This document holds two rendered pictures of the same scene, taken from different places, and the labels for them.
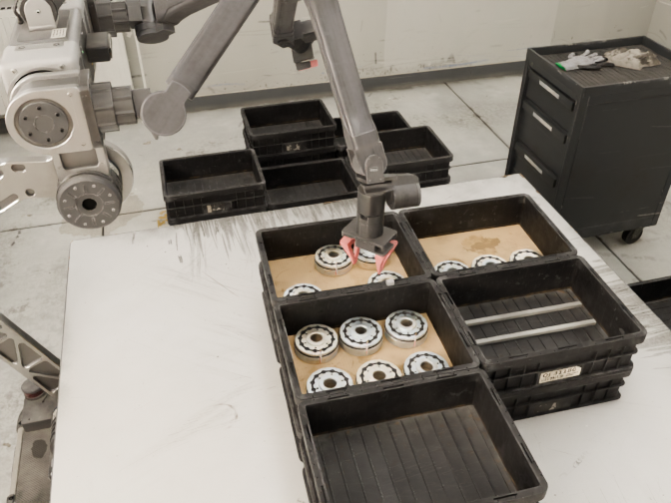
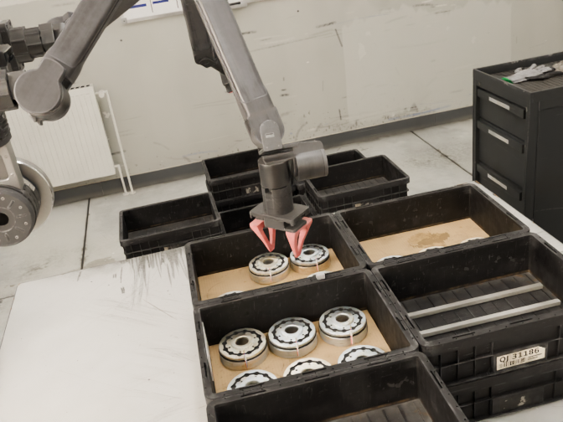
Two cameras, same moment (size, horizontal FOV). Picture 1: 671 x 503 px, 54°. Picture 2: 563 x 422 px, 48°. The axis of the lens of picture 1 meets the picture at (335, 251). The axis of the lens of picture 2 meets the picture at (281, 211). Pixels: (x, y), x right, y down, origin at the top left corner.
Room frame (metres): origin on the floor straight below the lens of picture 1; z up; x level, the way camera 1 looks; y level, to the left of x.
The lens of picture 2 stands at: (0.03, -0.18, 1.69)
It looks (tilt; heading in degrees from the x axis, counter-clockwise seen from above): 26 degrees down; 6
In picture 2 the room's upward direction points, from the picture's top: 8 degrees counter-clockwise
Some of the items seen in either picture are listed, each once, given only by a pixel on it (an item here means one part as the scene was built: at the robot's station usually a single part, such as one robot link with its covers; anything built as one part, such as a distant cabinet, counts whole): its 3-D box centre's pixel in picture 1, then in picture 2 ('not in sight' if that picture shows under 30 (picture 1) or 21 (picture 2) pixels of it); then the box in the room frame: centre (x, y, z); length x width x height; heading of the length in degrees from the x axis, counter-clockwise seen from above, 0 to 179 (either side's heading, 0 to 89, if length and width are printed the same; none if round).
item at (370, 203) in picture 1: (373, 199); (277, 170); (1.12, -0.08, 1.23); 0.07 x 0.06 x 0.07; 105
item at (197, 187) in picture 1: (217, 217); (178, 261); (2.31, 0.50, 0.37); 0.40 x 0.30 x 0.45; 105
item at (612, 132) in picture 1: (591, 152); (556, 164); (2.72, -1.20, 0.45); 0.60 x 0.45 x 0.90; 105
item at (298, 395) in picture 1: (371, 336); (297, 330); (1.05, -0.08, 0.92); 0.40 x 0.30 x 0.02; 103
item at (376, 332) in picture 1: (360, 331); (291, 331); (1.12, -0.06, 0.86); 0.10 x 0.10 x 0.01
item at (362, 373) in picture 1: (378, 377); (308, 375); (0.98, -0.10, 0.86); 0.10 x 0.10 x 0.01
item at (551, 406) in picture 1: (523, 354); (483, 347); (1.14, -0.47, 0.76); 0.40 x 0.30 x 0.12; 103
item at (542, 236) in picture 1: (481, 250); (426, 242); (1.43, -0.40, 0.87); 0.40 x 0.30 x 0.11; 103
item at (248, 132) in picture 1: (290, 159); (252, 203); (2.80, 0.22, 0.37); 0.40 x 0.30 x 0.45; 105
